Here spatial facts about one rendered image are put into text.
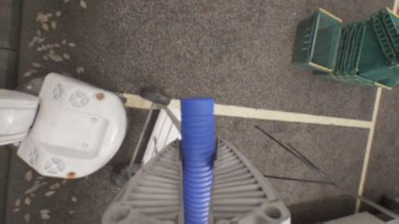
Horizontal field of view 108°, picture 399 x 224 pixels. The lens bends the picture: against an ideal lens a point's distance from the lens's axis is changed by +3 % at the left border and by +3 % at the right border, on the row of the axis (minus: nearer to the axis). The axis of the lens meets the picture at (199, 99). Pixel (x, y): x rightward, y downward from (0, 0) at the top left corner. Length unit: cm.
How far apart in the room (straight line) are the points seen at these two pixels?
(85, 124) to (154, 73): 63
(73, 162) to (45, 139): 22
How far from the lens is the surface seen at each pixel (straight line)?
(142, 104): 136
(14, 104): 116
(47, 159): 119
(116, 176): 133
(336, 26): 247
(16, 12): 161
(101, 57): 141
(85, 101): 106
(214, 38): 157
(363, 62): 225
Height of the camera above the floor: 135
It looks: 70 degrees down
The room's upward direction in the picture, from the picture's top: 105 degrees clockwise
